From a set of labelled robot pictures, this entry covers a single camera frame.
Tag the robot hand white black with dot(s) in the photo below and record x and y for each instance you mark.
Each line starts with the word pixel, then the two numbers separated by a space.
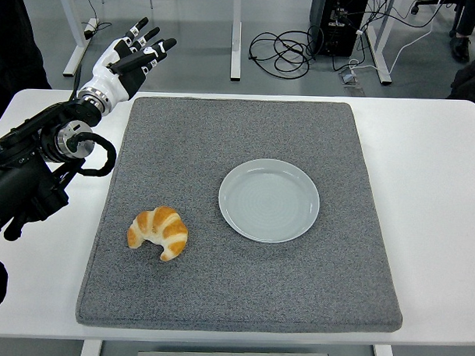
pixel 108 77

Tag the golden croissant bread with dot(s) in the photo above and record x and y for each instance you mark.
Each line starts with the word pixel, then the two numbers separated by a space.
pixel 169 222

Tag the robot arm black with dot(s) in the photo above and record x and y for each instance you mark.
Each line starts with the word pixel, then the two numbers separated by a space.
pixel 18 186

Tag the light grey round plate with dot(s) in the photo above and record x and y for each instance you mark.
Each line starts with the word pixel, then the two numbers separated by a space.
pixel 268 202

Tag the white power strip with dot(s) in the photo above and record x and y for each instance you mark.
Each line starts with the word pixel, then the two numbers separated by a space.
pixel 91 27

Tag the person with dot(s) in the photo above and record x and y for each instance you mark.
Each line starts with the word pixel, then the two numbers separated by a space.
pixel 16 41

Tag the grey fabric mat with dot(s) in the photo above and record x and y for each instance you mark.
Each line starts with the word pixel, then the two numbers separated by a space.
pixel 218 283

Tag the black computer tower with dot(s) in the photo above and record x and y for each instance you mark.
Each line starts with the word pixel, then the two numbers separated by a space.
pixel 340 37

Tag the grey floor socket box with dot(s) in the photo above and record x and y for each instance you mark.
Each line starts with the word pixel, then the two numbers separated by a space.
pixel 348 77

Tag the black office chair base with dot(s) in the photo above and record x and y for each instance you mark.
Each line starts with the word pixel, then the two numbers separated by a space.
pixel 414 8

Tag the person's leg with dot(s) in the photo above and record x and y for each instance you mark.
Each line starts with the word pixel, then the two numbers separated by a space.
pixel 463 18

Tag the black bag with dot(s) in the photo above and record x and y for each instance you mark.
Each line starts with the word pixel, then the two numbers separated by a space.
pixel 473 77

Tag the white desk leg frame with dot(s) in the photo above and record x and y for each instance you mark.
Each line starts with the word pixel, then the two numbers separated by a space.
pixel 383 71
pixel 236 49
pixel 73 61

